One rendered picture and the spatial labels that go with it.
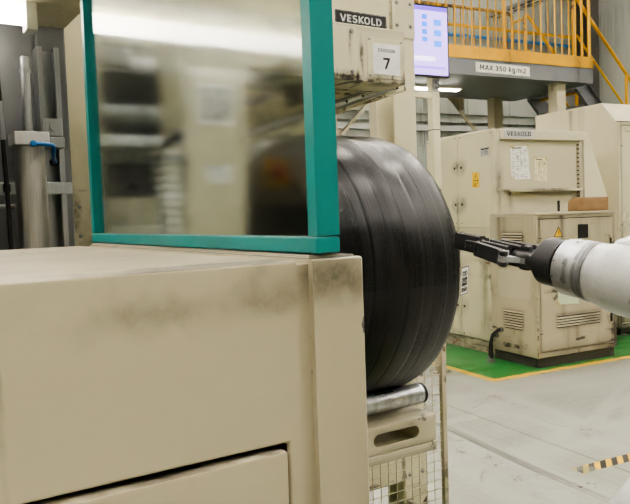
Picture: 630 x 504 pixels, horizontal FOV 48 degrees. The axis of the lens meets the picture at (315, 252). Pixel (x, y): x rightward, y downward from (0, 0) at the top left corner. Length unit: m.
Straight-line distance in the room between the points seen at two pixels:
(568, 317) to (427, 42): 2.49
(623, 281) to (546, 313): 4.97
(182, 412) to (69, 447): 0.07
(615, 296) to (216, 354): 0.71
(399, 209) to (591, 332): 5.12
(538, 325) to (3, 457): 5.66
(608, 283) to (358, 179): 0.52
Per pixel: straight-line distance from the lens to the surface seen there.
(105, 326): 0.42
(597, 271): 1.07
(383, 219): 1.32
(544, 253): 1.14
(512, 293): 6.13
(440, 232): 1.40
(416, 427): 1.57
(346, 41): 1.88
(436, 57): 5.74
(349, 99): 2.02
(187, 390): 0.44
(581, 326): 6.30
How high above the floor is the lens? 1.30
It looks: 3 degrees down
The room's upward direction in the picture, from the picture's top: 2 degrees counter-clockwise
